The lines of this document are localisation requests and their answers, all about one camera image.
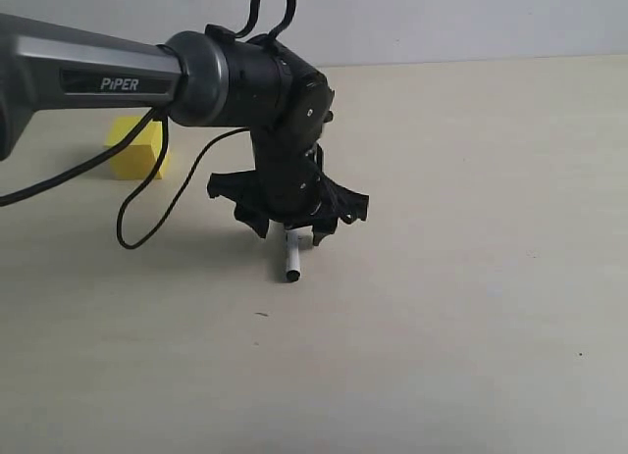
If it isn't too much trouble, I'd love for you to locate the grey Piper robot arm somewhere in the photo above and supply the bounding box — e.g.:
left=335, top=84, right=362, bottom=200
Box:
left=1, top=15, right=369, bottom=242

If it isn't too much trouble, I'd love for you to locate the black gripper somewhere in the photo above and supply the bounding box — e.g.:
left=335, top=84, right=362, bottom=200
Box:
left=207, top=129, right=369, bottom=247

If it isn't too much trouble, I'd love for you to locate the yellow foam cube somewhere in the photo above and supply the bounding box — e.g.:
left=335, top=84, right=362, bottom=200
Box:
left=104, top=116, right=162, bottom=180

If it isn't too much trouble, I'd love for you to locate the black and white marker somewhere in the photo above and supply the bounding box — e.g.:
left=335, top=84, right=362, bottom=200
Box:
left=285, top=229, right=301, bottom=282

